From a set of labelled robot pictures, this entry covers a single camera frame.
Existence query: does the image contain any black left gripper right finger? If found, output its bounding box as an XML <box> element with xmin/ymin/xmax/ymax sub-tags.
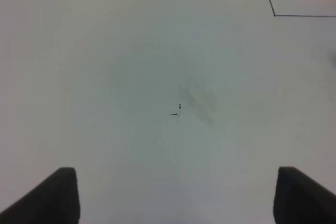
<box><xmin>273</xmin><ymin>167</ymin><xmax>335</xmax><ymax>224</ymax></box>

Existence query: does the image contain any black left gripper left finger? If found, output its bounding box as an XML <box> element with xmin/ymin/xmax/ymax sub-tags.
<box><xmin>1</xmin><ymin>167</ymin><xmax>80</xmax><ymax>223</ymax></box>

